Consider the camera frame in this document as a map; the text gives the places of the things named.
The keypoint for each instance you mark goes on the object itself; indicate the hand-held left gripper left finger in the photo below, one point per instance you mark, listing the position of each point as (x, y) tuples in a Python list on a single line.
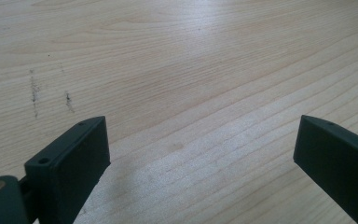
[(65, 177)]

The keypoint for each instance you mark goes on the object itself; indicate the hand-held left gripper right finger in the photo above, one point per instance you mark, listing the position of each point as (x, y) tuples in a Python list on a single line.
[(338, 165)]

